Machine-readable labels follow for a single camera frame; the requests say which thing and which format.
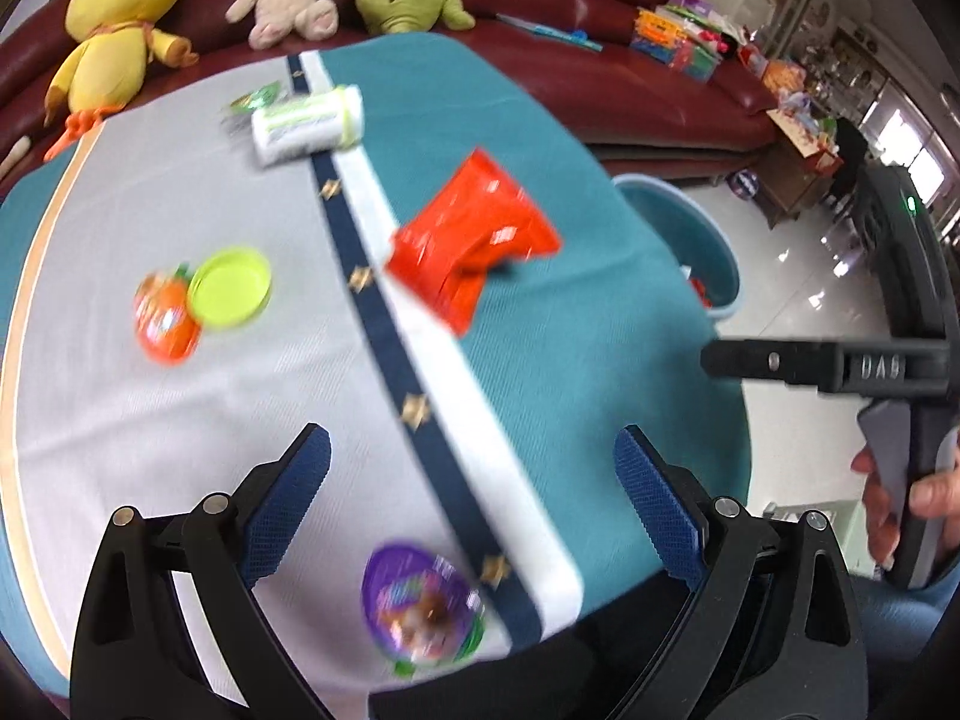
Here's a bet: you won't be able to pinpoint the yellow duck plush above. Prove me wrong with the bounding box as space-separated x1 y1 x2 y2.
44 0 199 161

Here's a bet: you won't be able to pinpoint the striped ball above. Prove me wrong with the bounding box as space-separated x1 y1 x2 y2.
726 169 761 202

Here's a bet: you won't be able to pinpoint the person right hand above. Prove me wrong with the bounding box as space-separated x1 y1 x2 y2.
849 425 960 571

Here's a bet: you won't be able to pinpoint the teal tablecloth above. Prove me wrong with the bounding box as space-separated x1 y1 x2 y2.
2 34 750 700

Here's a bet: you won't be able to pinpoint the lime green lid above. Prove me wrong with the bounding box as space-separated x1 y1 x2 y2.
187 247 272 330

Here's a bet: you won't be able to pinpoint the blue book on sofa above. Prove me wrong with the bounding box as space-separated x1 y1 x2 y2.
496 13 604 54

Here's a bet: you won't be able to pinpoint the blue round trash bin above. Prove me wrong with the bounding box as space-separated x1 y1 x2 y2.
612 172 743 322

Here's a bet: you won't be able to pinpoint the purple snack packet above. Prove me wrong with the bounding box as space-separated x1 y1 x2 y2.
359 541 485 678

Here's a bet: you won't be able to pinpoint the colourful toy blocks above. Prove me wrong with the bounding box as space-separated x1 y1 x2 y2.
630 0 743 83

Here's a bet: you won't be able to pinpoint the dark red leather sofa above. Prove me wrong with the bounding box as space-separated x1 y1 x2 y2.
2 0 776 199

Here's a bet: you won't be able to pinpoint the wooden side cabinet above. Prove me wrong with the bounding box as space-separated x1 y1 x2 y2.
755 109 841 227

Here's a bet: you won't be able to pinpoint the green candy wrapper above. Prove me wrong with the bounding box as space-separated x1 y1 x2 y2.
221 82 290 135

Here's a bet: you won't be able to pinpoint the orange snack bag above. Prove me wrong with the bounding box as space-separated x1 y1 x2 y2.
386 148 563 337

